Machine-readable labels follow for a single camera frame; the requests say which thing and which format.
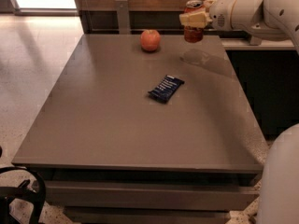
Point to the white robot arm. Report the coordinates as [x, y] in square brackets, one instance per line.
[270, 20]

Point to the right metal wall bracket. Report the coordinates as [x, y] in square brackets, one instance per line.
[255, 41]

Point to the left metal wall bracket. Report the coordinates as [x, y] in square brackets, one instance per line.
[123, 17]

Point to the dark blue snack bar wrapper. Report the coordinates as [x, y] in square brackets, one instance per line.
[166, 89]

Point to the red coca-cola can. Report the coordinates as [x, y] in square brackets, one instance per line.
[193, 35]

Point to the metal wall bracket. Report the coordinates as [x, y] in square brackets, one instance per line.
[123, 17]
[255, 41]

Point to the grey metal shelf ledge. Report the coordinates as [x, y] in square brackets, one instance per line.
[243, 44]

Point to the grey table with drawers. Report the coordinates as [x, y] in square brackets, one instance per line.
[110, 154]

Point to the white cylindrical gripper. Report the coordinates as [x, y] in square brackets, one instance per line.
[220, 12]

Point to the red apple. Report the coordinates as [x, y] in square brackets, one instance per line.
[150, 40]

